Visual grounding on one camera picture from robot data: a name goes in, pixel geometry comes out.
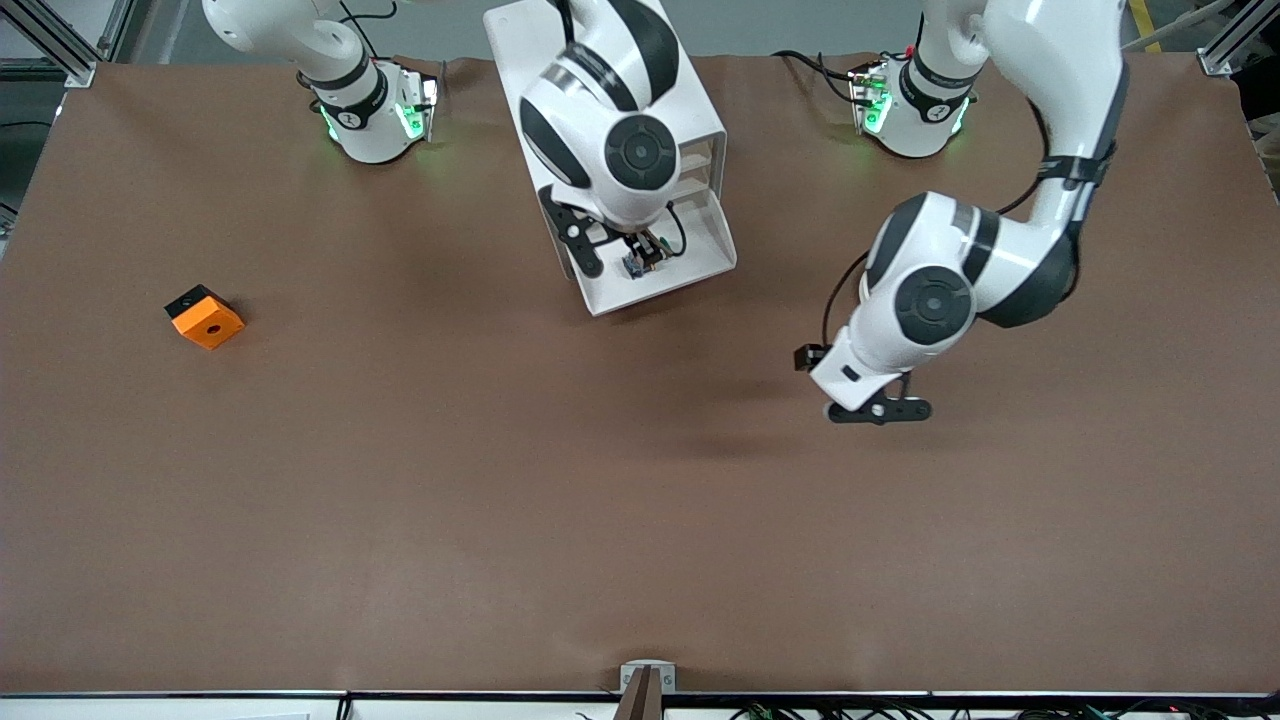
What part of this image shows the black base power cable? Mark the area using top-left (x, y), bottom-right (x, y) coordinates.
top-left (770, 48), bottom-right (861, 106)

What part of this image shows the aluminium frame post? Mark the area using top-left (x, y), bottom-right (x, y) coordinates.
top-left (1197, 0), bottom-right (1280, 77)
top-left (0, 0), bottom-right (136, 89)

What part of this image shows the orange and black box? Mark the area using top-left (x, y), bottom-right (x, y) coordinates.
top-left (164, 284), bottom-right (246, 351)

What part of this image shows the metal mount bracket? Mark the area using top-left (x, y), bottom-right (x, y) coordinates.
top-left (619, 660), bottom-right (678, 720)

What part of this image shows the brown table cover mat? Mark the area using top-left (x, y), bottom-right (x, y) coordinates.
top-left (0, 52), bottom-right (1280, 698)

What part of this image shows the white table edge rail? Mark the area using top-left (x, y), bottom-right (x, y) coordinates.
top-left (0, 692), bottom-right (1280, 720)

